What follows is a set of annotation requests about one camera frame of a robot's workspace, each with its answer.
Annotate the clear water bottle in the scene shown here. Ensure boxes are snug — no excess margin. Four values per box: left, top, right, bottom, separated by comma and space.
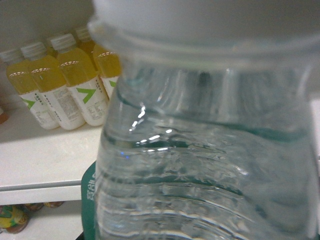
88, 0, 320, 240

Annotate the white shelf with yellow drinks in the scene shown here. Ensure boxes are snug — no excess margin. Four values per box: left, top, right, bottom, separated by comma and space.
0, 107, 102, 205

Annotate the yellow vitamin drink bottle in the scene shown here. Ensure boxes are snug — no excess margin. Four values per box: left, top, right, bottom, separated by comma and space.
0, 48, 60, 130
93, 44, 122, 98
50, 33, 108, 127
20, 41, 86, 130
75, 26, 98, 71

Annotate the lemon tea bottle top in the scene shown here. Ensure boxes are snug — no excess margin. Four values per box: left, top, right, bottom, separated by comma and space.
0, 205, 29, 234

